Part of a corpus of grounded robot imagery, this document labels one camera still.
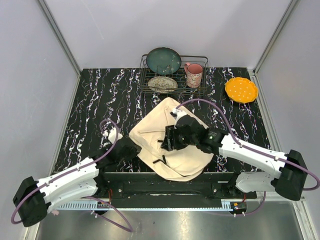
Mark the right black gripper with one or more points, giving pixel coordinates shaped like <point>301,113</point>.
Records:
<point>171,132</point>

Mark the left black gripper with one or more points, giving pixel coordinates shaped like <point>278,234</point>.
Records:
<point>134,151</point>

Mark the cream canvas student bag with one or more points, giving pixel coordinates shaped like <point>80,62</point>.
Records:
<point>177,165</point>

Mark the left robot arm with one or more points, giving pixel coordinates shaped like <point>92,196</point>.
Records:
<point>35,199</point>

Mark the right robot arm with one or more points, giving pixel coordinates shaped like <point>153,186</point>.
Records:
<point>283,173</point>

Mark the patterned beige small plate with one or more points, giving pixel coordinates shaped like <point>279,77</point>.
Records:
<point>162,84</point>

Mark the dark green ceramic plate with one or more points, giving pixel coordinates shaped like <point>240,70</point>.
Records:
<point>163,61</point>

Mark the orange dotted plate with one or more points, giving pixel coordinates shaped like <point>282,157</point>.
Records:
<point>241,90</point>

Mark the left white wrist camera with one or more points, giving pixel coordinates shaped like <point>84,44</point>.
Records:
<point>113,135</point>

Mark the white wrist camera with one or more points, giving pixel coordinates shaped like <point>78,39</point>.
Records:
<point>113,135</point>
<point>177,113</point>

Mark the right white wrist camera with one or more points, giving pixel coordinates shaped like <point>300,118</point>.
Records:
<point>177,113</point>

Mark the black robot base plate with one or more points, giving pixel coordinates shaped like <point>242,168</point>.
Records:
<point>147,190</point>

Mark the black wire dish rack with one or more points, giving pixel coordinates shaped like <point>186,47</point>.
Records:
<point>179,76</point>

